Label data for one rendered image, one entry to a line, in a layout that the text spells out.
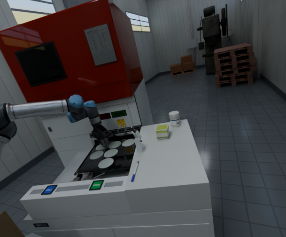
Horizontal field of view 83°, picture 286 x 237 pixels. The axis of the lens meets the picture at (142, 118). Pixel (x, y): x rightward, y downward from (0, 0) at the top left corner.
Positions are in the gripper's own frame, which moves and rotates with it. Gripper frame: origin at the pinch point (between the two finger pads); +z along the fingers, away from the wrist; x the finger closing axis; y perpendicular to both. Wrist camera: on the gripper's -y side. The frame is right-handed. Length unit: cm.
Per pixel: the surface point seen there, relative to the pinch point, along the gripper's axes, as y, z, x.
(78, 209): -27.3, 4.7, 39.0
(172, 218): -63, 14, 14
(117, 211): -43, 7, 28
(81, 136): 30.1, -5.2, 3.1
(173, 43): 438, -68, -835
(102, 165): -14.4, 1.4, 14.3
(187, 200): -70, 4, 9
